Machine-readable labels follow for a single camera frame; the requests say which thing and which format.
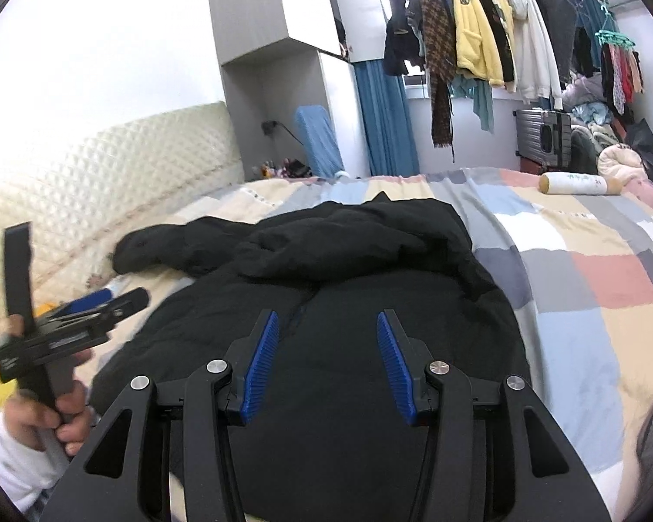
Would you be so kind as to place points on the person's left forearm white sleeve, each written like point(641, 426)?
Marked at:
point(11, 462)

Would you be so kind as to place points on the blue curtain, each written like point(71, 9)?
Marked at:
point(383, 119)

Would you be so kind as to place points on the brown plaid scarf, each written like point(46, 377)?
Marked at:
point(438, 65)

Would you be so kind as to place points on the person's left hand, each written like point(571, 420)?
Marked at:
point(75, 424)

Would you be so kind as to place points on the black hanging coat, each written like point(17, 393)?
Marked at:
point(400, 22)

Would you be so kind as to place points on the teal clip hanger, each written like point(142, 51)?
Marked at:
point(612, 38)

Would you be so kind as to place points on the black puffer jacket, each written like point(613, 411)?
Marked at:
point(332, 261)

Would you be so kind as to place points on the grey white wardrobe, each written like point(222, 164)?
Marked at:
point(261, 5)

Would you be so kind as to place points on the group of small bottles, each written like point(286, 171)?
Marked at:
point(283, 168)

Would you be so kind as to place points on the black hanging garment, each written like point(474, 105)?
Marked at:
point(492, 16)

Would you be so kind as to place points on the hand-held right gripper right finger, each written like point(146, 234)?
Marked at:
point(397, 372)

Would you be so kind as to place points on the colourful hanging small garments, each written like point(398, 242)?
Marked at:
point(620, 76)

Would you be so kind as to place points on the dark grey hanging coat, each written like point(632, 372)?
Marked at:
point(558, 16)

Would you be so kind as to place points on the patchwork bed cover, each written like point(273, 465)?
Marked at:
point(566, 304)

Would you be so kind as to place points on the pale yellow hanging garment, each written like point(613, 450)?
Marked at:
point(505, 5)

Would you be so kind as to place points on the pile of clothes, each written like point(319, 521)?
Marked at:
point(620, 157)

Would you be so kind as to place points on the cream quilted headboard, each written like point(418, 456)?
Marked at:
point(103, 174)

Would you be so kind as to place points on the white cylindrical pillow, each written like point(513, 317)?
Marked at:
point(577, 184)

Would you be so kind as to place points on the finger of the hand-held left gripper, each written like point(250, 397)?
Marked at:
point(130, 304)
point(91, 301)

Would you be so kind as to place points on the light teal hanging garment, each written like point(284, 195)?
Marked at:
point(481, 103)

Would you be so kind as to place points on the white hoodie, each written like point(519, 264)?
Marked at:
point(538, 60)

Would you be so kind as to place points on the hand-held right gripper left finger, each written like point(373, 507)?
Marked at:
point(258, 372)

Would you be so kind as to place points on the yellow fleece jacket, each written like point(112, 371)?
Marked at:
point(470, 27)

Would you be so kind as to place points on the silver suitcase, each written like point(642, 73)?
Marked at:
point(541, 133)

